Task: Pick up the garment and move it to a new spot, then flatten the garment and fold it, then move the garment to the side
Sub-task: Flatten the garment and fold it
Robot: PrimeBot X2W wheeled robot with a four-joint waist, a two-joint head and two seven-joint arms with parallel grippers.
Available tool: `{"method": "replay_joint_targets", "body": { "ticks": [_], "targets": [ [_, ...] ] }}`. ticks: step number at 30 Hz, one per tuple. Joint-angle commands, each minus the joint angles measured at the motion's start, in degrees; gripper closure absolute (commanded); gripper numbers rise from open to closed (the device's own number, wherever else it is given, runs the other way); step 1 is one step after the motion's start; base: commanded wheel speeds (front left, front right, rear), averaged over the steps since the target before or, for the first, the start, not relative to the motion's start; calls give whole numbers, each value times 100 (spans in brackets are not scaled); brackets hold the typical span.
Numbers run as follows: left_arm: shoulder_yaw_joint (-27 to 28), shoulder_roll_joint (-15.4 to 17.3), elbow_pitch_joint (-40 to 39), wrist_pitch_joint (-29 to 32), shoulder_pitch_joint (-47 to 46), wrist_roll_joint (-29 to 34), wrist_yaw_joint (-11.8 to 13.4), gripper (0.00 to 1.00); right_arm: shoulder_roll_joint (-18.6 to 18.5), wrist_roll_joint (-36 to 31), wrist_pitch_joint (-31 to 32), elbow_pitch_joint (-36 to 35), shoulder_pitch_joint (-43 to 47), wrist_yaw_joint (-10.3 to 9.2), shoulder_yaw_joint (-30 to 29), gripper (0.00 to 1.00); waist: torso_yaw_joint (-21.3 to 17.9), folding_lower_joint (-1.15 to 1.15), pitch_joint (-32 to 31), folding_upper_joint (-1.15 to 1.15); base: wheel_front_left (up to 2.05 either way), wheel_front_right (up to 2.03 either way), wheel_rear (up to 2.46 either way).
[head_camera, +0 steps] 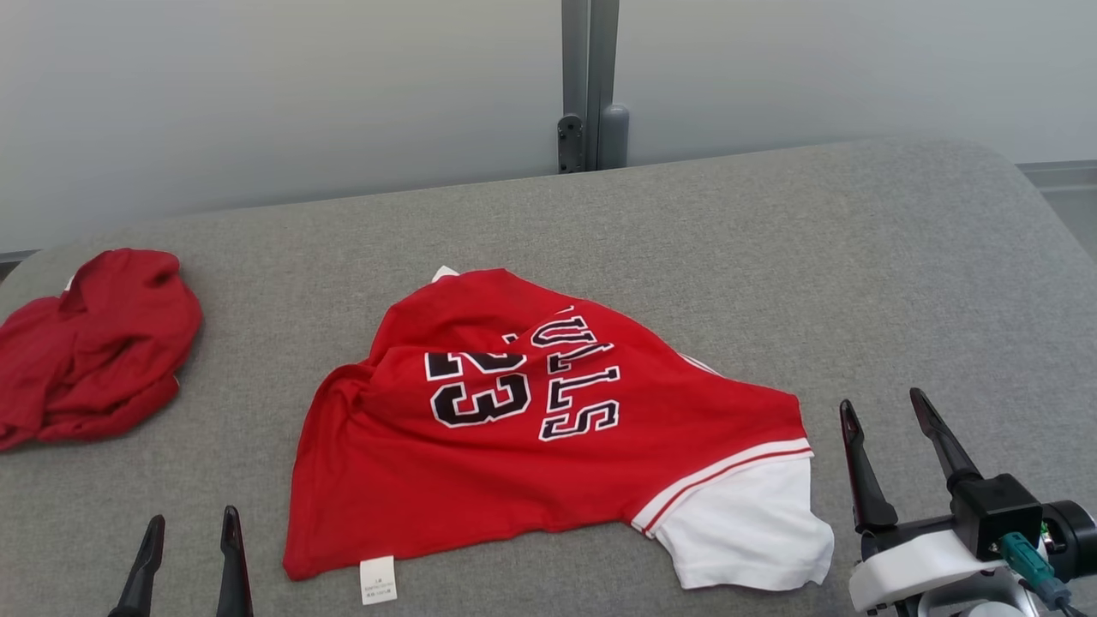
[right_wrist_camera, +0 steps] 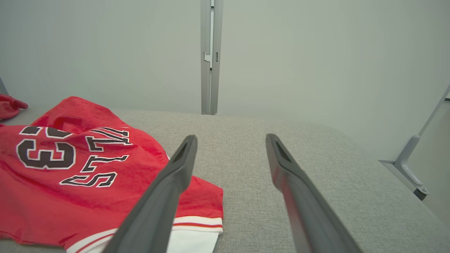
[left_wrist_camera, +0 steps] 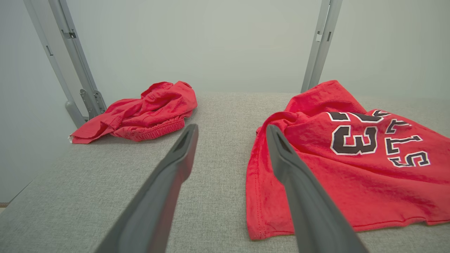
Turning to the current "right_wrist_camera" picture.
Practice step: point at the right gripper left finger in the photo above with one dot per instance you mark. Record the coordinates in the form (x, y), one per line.
(158, 214)

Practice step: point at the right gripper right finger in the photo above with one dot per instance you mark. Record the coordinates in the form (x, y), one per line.
(309, 218)

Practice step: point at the grey aluminium partition post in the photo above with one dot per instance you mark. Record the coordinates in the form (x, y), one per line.
(205, 91)

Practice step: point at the red shorts white waistband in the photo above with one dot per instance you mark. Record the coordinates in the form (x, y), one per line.
(10, 107)

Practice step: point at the red basketball jersey number print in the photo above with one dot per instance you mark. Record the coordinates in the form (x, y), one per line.
(105, 196)

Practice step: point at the grey metal support strut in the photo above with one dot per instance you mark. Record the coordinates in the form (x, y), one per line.
(2, 88)
(407, 168)

